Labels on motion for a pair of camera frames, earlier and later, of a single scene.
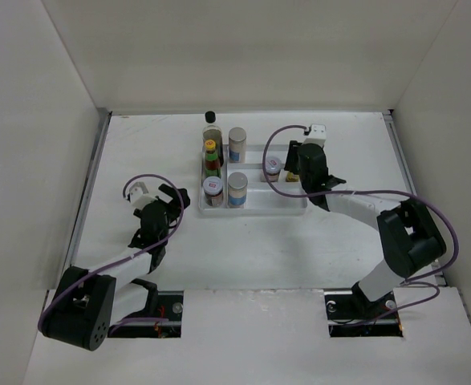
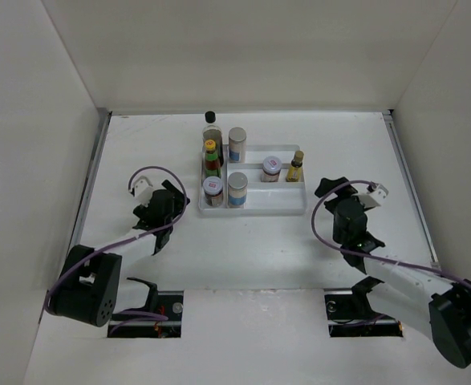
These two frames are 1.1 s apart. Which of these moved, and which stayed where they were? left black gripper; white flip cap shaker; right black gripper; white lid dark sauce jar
Moved: right black gripper
Stayed: left black gripper; white lid dark sauce jar; white flip cap shaker
